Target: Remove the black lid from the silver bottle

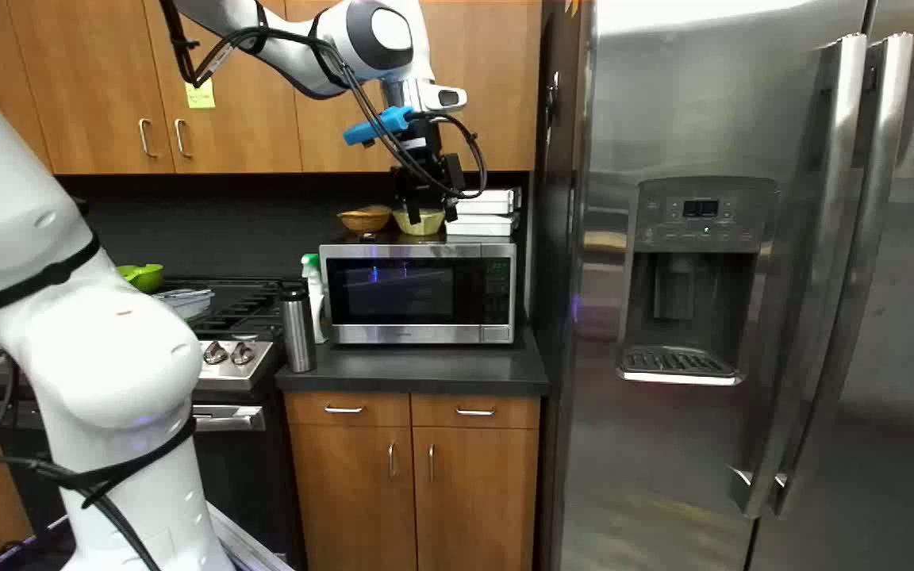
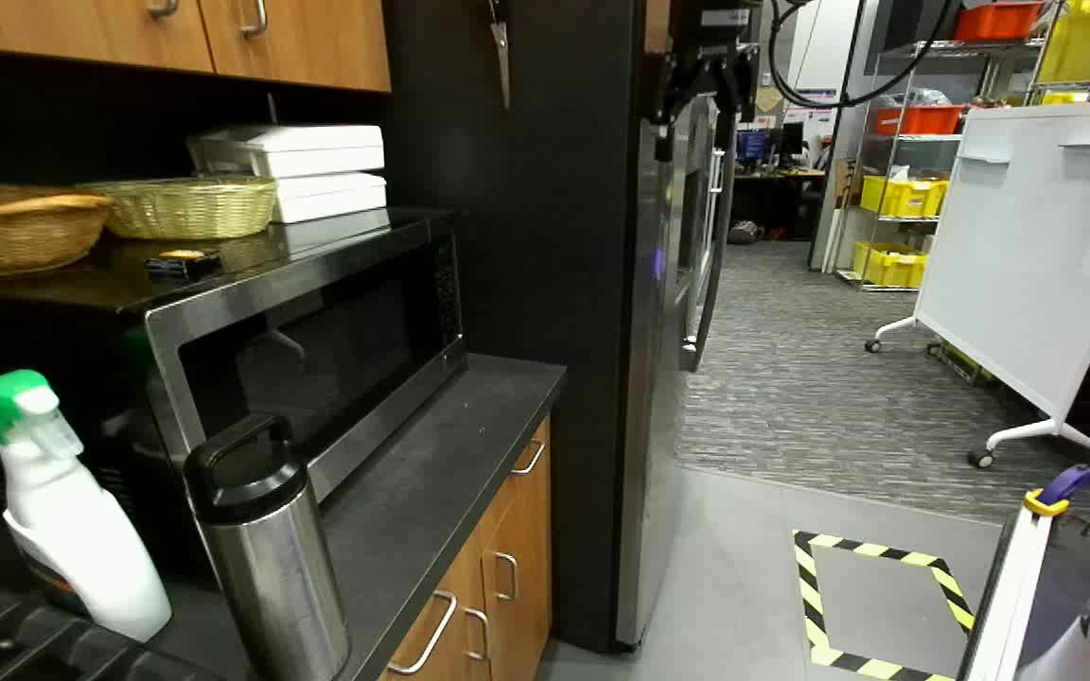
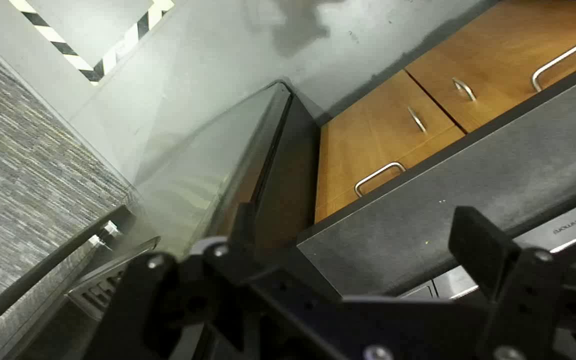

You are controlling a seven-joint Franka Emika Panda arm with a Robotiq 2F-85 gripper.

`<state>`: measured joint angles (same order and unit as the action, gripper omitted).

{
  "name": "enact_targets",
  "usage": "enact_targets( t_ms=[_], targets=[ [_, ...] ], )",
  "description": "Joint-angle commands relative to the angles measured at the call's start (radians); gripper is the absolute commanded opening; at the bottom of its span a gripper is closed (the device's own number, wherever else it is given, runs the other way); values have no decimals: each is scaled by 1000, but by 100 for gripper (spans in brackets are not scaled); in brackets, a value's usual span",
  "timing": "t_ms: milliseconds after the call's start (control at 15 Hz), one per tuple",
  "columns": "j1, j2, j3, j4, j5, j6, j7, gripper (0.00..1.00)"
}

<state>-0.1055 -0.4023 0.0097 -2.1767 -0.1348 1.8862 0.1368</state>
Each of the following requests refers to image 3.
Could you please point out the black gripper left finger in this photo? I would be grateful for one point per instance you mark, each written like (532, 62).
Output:
(144, 317)

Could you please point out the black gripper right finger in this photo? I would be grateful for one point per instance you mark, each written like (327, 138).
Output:
(523, 287)

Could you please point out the stainless steel refrigerator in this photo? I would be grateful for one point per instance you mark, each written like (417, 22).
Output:
(248, 174)

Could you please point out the wooden cabinet door right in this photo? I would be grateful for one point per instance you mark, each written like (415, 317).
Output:
(500, 59)

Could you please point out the wooden cabinet drawer with handles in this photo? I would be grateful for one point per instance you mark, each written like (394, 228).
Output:
(375, 141)

